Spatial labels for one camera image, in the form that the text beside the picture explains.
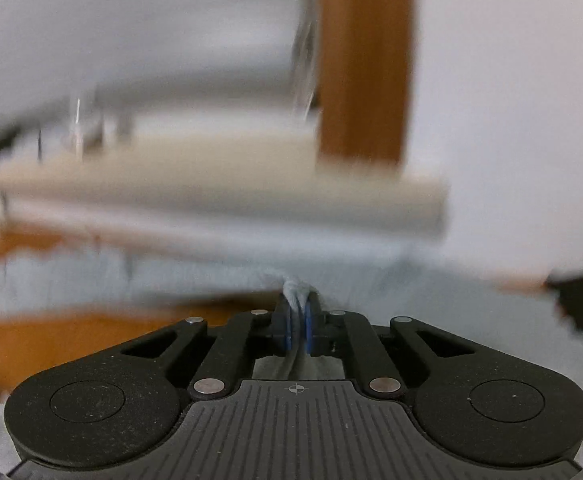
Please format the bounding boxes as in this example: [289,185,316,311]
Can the wooden window frame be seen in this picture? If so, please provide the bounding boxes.
[315,0,418,167]

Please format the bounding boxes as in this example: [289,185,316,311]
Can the grey window blind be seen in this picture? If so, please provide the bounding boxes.
[0,0,318,128]

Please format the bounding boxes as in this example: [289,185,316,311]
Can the grey printed sweatshirt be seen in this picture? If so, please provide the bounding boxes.
[0,247,562,480]

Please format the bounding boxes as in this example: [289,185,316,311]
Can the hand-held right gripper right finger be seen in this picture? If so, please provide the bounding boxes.
[304,301,477,402]

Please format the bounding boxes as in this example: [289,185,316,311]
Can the clear jar with orange label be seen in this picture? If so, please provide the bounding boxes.
[64,95,91,155]

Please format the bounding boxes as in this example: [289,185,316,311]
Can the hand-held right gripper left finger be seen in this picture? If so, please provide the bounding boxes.
[122,302,296,402]

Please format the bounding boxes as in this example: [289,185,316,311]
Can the beige window sill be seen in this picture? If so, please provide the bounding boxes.
[0,137,448,242]

